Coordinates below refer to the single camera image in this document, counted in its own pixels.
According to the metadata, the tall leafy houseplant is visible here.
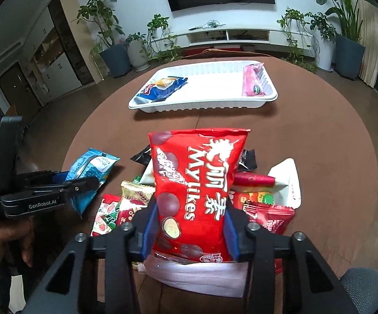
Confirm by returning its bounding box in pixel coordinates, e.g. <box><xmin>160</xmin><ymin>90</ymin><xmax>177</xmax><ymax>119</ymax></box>
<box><xmin>77</xmin><ymin>0</ymin><xmax>125</xmax><ymax>51</ymax></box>

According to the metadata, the red snack packet white print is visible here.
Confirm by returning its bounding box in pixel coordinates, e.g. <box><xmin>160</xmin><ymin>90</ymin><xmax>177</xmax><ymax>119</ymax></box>
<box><xmin>241</xmin><ymin>201</ymin><xmax>296</xmax><ymax>273</ymax></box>

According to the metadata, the grey white plant pot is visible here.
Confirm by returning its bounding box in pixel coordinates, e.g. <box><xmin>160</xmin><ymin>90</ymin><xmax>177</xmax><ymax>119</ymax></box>
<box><xmin>127</xmin><ymin>39</ymin><xmax>151</xmax><ymax>72</ymax></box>

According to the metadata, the small green houseplant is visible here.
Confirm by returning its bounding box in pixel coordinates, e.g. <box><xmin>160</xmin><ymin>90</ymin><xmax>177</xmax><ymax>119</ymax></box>
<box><xmin>124</xmin><ymin>32</ymin><xmax>148</xmax><ymax>44</ymax></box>

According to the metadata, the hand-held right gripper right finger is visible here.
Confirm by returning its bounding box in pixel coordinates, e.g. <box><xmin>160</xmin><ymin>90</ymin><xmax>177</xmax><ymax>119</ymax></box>
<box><xmin>223</xmin><ymin>203</ymin><xmax>360</xmax><ymax>314</ymax></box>

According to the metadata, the white plastic tray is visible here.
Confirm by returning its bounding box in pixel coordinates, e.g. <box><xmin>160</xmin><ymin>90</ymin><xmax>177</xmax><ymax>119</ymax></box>
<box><xmin>128</xmin><ymin>60</ymin><xmax>279</xmax><ymax>114</ymax></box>

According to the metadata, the trailing green houseplant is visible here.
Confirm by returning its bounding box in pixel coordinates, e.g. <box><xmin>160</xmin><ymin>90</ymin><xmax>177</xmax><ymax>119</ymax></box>
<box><xmin>146</xmin><ymin>14</ymin><xmax>180</xmax><ymax>63</ymax></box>

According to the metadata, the red sausage stick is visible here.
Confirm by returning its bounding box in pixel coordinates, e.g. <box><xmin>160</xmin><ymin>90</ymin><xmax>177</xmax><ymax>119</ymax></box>
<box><xmin>233</xmin><ymin>172</ymin><xmax>276</xmax><ymax>187</ymax></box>

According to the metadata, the brown door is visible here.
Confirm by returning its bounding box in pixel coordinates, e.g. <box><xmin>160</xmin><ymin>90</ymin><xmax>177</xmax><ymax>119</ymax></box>
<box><xmin>0</xmin><ymin>62</ymin><xmax>43</xmax><ymax>112</ymax></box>

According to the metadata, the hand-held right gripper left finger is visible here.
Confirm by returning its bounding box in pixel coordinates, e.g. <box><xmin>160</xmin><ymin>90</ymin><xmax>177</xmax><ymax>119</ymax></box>
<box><xmin>20</xmin><ymin>199</ymin><xmax>160</xmax><ymax>314</ymax></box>

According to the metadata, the tangle of cables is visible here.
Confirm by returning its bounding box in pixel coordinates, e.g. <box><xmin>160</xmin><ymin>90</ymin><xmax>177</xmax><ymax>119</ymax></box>
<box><xmin>189</xmin><ymin>20</ymin><xmax>226</xmax><ymax>31</ymax></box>

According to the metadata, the white television cabinet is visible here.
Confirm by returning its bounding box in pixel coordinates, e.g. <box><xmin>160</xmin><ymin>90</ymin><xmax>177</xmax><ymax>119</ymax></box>
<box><xmin>176</xmin><ymin>26</ymin><xmax>312</xmax><ymax>49</ymax></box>

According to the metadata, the beige curtain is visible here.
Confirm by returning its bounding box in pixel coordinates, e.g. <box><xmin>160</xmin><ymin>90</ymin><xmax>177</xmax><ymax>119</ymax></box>
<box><xmin>359</xmin><ymin>3</ymin><xmax>378</xmax><ymax>88</ymax></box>

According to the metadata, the bushy green houseplant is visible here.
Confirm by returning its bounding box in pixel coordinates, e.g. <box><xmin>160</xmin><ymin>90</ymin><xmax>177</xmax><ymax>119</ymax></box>
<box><xmin>306</xmin><ymin>12</ymin><xmax>337</xmax><ymax>42</ymax></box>

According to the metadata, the black snack packet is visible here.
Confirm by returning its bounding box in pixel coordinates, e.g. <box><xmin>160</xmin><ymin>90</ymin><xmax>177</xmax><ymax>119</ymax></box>
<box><xmin>236</xmin><ymin>149</ymin><xmax>258</xmax><ymax>172</ymax></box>
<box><xmin>130</xmin><ymin>146</ymin><xmax>153</xmax><ymax>166</ymax></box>

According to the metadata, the large leaf houseplant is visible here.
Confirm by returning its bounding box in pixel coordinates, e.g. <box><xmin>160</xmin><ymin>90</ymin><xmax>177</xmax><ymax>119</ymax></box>
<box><xmin>302</xmin><ymin>0</ymin><xmax>377</xmax><ymax>40</ymax></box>

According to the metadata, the trailing vine houseplant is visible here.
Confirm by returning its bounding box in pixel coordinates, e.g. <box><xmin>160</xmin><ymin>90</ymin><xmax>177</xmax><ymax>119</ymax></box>
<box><xmin>277</xmin><ymin>7</ymin><xmax>317</xmax><ymax>69</ymax></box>

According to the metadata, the white pink snack packet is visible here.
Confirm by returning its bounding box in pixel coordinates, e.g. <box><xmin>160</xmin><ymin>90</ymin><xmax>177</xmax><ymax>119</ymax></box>
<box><xmin>137</xmin><ymin>255</ymin><xmax>252</xmax><ymax>298</ymax></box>

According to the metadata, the person's left hand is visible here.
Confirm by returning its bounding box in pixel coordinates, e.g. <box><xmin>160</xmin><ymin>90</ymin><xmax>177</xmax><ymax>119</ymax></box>
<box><xmin>0</xmin><ymin>217</ymin><xmax>36</xmax><ymax>268</ymax></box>

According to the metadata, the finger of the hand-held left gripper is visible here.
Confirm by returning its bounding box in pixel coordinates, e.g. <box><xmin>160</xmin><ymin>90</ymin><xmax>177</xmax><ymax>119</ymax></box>
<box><xmin>50</xmin><ymin>170</ymin><xmax>78</xmax><ymax>184</ymax></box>
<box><xmin>60</xmin><ymin>176</ymin><xmax>100</xmax><ymax>201</ymax></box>

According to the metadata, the dark blue snack packet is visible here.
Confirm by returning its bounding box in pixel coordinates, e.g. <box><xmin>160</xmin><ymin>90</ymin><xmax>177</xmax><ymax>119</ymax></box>
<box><xmin>134</xmin><ymin>76</ymin><xmax>188</xmax><ymax>103</ymax></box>

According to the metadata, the light blue snack packet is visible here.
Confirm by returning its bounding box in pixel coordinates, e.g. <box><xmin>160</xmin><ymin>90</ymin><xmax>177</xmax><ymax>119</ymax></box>
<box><xmin>65</xmin><ymin>148</ymin><xmax>121</xmax><ymax>219</ymax></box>

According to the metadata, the white cupboard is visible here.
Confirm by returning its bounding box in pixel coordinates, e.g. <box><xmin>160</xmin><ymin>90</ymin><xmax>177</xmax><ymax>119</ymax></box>
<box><xmin>22</xmin><ymin>7</ymin><xmax>83</xmax><ymax>103</ymax></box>

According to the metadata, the red chocolate ball bag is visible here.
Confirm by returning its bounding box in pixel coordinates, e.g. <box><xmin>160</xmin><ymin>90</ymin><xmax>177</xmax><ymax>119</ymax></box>
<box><xmin>148</xmin><ymin>128</ymin><xmax>252</xmax><ymax>264</ymax></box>

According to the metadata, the dark blue plant pot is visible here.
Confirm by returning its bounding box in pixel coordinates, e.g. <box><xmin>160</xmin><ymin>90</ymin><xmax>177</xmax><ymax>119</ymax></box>
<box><xmin>100</xmin><ymin>43</ymin><xmax>132</xmax><ymax>78</ymax></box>
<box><xmin>335</xmin><ymin>34</ymin><xmax>366</xmax><ymax>81</ymax></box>

